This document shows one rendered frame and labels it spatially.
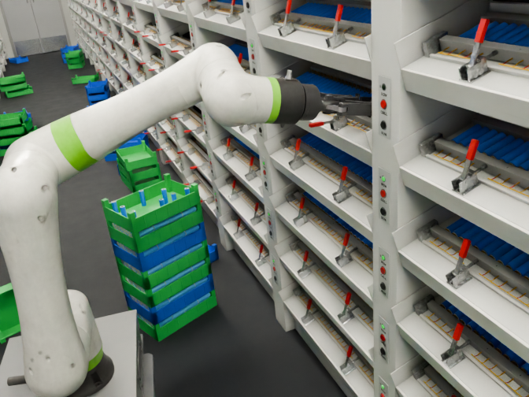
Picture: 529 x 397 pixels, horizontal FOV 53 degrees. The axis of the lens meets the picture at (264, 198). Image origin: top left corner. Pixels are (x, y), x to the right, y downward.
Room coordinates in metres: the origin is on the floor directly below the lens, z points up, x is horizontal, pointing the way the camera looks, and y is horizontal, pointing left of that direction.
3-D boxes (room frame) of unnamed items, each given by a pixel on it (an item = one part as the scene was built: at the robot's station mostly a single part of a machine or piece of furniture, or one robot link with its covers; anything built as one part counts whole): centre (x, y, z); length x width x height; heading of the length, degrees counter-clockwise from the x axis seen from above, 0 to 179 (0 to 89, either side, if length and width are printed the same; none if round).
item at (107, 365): (1.07, 0.57, 0.40); 0.26 x 0.15 x 0.06; 91
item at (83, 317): (1.06, 0.51, 0.53); 0.16 x 0.13 x 0.19; 10
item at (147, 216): (1.82, 0.42, 0.52); 0.30 x 0.20 x 0.08; 132
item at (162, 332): (1.82, 0.42, 0.04); 0.30 x 0.20 x 0.08; 132
